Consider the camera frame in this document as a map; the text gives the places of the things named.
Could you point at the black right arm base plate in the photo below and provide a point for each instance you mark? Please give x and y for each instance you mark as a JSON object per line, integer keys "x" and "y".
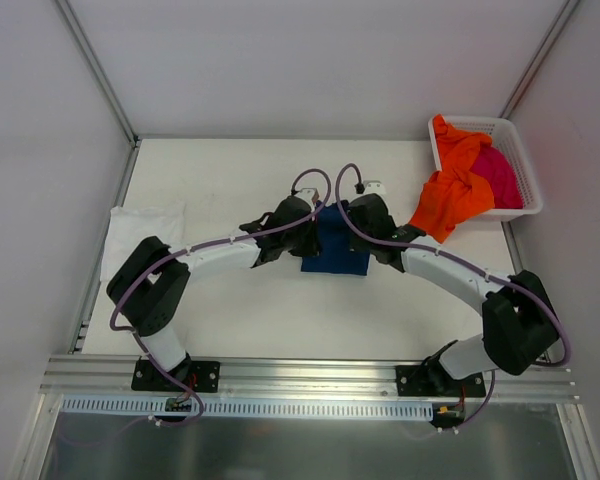
{"x": 433, "y": 381}

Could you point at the orange t shirt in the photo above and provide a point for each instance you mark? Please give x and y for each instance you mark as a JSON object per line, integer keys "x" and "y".
{"x": 454, "y": 193}

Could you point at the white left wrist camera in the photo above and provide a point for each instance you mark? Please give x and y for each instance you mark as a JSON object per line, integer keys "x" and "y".
{"x": 309, "y": 195}

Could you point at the folded white t shirt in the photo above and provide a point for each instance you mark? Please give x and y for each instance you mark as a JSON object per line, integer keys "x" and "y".
{"x": 128, "y": 227}

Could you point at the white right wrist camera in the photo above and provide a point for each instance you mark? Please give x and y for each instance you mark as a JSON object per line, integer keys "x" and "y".
{"x": 367, "y": 187}

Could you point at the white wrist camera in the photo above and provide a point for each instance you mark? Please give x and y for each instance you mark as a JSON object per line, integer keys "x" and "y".
{"x": 309, "y": 195}
{"x": 367, "y": 187}

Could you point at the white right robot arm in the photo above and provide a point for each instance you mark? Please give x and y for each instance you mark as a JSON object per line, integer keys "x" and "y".
{"x": 518, "y": 322}

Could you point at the white plastic basket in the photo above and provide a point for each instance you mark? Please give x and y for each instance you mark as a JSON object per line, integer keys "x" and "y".
{"x": 507, "y": 141}

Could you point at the blue printed t shirt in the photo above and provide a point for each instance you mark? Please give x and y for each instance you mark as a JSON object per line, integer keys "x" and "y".
{"x": 335, "y": 257}

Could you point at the aluminium mounting rail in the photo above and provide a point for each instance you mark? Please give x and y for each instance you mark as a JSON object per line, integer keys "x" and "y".
{"x": 299, "y": 379}

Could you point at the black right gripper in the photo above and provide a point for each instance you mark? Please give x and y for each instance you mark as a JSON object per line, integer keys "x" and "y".
{"x": 359, "y": 235}

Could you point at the pink t shirt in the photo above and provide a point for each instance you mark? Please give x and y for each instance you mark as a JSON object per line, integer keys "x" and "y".
{"x": 493, "y": 166}

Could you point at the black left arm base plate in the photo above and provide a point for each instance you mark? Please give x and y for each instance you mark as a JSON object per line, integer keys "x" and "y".
{"x": 200, "y": 376}

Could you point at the white slotted cable duct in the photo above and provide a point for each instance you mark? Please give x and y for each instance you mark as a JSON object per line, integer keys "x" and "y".
{"x": 249, "y": 408}

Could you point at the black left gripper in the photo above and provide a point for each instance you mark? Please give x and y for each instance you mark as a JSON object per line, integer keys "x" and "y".
{"x": 309, "y": 239}

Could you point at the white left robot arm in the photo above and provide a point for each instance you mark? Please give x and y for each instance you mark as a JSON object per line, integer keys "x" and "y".
{"x": 149, "y": 286}

